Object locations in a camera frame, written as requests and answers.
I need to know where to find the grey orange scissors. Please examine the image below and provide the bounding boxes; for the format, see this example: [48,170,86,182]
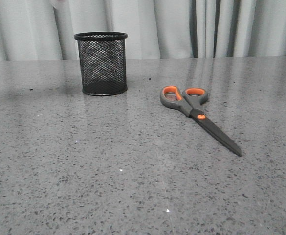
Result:
[160,86,242,156]

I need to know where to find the black mesh pen holder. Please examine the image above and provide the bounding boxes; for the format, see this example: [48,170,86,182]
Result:
[74,32,128,96]

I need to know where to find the grey curtain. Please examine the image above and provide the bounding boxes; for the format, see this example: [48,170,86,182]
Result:
[0,0,286,61]

